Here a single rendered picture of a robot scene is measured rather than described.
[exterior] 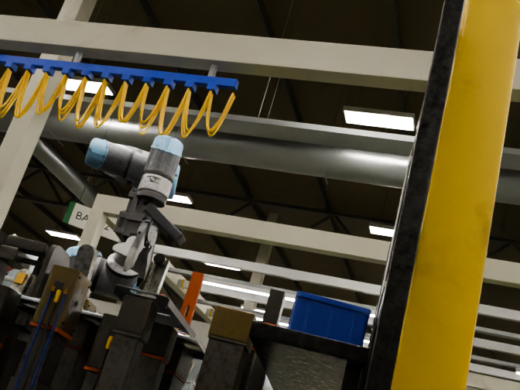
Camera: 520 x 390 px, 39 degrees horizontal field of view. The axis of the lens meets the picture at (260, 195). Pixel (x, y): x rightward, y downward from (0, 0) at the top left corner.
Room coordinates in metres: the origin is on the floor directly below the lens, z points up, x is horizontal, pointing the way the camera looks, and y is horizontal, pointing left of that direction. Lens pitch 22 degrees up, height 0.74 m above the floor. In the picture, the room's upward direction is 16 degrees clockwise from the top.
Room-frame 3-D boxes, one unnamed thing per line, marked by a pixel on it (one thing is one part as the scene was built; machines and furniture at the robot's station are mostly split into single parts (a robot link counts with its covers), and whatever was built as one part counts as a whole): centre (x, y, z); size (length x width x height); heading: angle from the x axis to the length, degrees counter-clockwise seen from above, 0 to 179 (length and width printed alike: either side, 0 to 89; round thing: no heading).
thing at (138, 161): (1.75, 0.28, 1.41); 0.11 x 0.11 x 0.08; 10
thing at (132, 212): (1.65, 0.25, 1.25); 0.09 x 0.08 x 0.12; 79
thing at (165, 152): (1.66, 0.25, 1.41); 0.09 x 0.08 x 0.11; 10
